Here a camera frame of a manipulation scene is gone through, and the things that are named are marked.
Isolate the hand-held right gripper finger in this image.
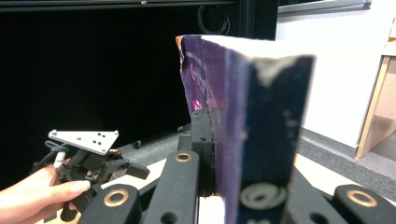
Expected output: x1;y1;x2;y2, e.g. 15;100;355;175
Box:
190;106;216;198

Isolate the purple magazine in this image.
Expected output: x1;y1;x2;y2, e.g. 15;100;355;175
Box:
176;34;316;224

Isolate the white plug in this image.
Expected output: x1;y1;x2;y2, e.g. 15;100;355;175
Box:
53;150;67;170

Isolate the black curtain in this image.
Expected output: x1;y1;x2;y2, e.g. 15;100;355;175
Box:
0;6;250;189

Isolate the black pole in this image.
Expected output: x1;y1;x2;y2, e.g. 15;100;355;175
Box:
238;0;279;42

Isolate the beige wooden desk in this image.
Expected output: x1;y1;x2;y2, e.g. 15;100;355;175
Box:
355;18;396;160

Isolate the left hand-held gripper cable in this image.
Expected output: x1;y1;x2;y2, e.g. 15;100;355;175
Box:
44;140;69;154

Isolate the coiled black cable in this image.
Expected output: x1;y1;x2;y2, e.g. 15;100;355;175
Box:
196;4;232;36

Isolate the grey metal frame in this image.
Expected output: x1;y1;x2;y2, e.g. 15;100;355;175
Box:
277;0;373;15

